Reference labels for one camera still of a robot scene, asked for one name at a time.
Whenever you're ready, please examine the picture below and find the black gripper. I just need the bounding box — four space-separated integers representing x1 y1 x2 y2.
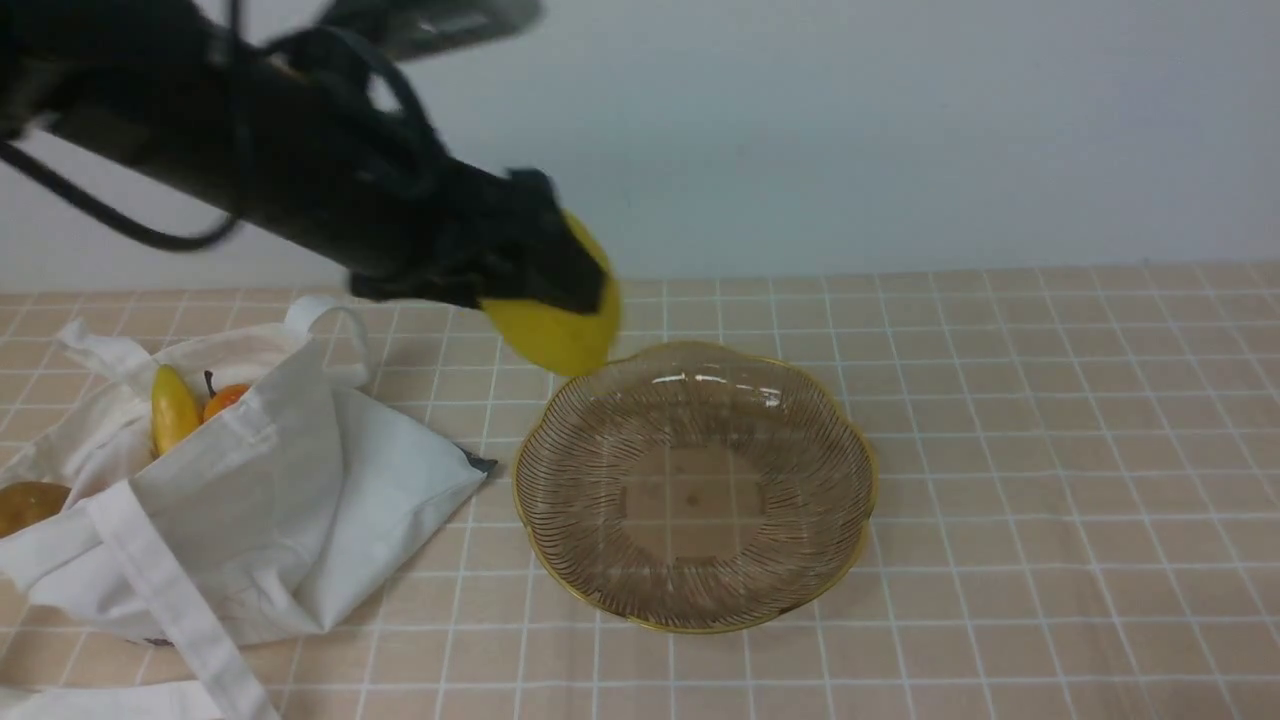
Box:
348 165 605 314

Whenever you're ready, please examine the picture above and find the yellow lemon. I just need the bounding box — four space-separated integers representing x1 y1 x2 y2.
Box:
479 211 623 377

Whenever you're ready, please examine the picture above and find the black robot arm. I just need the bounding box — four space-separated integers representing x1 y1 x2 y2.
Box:
1 1 611 315

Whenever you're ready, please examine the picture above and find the amber glass fruit plate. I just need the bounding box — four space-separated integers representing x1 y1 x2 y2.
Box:
512 342 879 634

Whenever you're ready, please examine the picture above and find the white cloth tote bag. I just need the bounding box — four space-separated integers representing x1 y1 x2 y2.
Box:
3 295 492 719

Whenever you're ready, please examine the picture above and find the orange persimmon fruit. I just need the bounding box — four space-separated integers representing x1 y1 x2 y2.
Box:
202 370 251 421

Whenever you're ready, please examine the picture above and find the brown kiwi fruit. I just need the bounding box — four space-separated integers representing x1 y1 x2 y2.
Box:
0 480 70 538

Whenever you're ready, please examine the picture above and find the yellow banana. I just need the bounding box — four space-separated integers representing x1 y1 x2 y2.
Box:
151 365 204 456

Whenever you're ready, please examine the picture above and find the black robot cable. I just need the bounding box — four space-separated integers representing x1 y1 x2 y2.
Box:
0 0 251 252

